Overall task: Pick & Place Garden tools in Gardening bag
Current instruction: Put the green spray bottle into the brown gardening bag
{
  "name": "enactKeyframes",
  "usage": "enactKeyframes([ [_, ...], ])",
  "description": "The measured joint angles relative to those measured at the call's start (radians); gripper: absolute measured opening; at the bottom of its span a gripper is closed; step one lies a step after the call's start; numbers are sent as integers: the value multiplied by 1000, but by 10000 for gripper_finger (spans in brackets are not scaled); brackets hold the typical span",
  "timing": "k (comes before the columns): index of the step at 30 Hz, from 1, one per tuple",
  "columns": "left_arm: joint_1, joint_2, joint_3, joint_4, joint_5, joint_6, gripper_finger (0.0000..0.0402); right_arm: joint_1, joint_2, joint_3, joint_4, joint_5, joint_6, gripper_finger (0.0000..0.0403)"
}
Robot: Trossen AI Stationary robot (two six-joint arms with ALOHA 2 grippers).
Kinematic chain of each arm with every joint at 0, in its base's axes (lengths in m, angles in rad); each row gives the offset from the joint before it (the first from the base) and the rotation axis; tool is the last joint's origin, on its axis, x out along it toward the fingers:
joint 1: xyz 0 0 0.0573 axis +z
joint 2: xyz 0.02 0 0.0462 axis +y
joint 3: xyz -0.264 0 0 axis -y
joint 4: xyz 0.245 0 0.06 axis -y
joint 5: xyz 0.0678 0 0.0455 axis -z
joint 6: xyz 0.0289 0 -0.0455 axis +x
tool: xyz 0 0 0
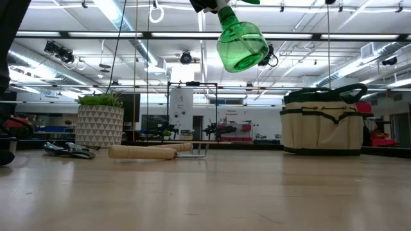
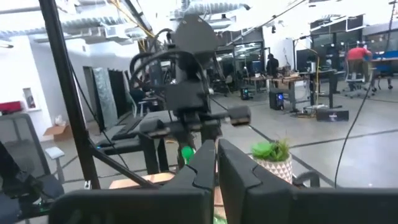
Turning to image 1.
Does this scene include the red storage bin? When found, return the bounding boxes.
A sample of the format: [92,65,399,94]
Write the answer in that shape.
[354,101,373,114]
[371,132,398,148]

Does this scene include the green-handled pruning shears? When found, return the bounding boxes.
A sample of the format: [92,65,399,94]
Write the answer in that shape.
[43,141,96,160]

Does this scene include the silver air duct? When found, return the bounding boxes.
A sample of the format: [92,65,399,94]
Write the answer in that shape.
[92,0,160,67]

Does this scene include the thin black cord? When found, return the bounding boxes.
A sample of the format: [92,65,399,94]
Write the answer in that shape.
[146,0,150,142]
[326,3,331,89]

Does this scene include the wooden-handled hand fork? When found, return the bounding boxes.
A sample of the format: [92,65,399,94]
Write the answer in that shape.
[150,142,193,153]

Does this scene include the black table frame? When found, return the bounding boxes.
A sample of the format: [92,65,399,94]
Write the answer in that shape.
[15,138,411,158]

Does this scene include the black frame beam with lights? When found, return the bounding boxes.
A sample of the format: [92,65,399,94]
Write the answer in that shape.
[14,31,411,42]

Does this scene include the white cable loop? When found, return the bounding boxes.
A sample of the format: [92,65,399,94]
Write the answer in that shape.
[148,0,165,24]

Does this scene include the dark wall board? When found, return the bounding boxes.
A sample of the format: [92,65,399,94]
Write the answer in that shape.
[141,114,170,131]

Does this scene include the green plastic spray bottle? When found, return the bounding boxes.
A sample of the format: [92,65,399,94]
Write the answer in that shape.
[204,0,270,74]

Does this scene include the white pillar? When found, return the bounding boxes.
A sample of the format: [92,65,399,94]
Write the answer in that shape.
[169,88,194,141]

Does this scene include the black metal frame rig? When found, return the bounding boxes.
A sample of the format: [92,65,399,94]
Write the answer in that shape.
[166,81,219,142]

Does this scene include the wooden-handled hand rake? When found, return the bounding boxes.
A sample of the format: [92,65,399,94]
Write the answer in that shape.
[107,142,208,160]

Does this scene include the long black cable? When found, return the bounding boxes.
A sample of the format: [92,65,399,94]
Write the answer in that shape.
[105,0,128,94]

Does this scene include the beige canvas gardening bag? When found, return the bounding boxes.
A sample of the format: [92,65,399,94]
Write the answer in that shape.
[279,82,374,157]

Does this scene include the plant in white patterned pot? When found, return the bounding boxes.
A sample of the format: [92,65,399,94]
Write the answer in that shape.
[74,91,125,149]

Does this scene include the white shelf with red bins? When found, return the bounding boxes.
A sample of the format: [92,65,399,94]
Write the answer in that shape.
[220,119,254,142]

